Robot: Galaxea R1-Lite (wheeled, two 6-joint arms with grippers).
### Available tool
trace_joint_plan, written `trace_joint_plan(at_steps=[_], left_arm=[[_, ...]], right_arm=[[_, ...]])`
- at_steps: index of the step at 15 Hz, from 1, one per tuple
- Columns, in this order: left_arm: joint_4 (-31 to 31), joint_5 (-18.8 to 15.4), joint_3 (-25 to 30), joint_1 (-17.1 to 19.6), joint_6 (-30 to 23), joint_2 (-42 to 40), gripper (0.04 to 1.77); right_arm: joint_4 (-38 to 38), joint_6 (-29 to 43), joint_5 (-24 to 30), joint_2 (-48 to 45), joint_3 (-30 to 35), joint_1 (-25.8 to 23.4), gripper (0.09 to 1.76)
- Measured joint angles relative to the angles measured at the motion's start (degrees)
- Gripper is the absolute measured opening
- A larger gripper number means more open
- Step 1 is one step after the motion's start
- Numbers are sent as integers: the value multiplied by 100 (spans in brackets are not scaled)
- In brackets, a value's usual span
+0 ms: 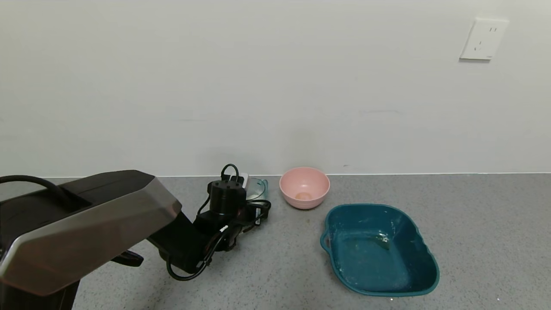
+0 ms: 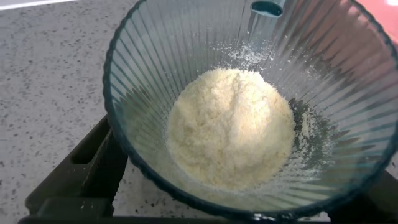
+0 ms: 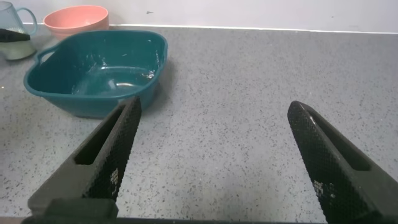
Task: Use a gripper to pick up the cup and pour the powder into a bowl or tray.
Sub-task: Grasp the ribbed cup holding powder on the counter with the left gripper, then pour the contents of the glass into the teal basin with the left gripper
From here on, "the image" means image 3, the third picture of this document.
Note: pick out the pink bowl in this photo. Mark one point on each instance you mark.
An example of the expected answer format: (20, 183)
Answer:
(76, 18)

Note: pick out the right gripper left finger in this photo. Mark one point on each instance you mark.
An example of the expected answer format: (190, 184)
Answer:
(102, 168)

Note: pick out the clear ribbed measuring cup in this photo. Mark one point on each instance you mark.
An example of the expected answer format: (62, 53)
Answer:
(11, 17)

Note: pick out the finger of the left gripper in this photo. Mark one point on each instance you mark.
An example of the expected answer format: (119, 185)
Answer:
(12, 35)

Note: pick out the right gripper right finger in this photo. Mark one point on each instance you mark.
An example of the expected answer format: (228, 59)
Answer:
(342, 174)

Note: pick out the teal plastic tray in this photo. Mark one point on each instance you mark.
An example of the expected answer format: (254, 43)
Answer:
(93, 71)

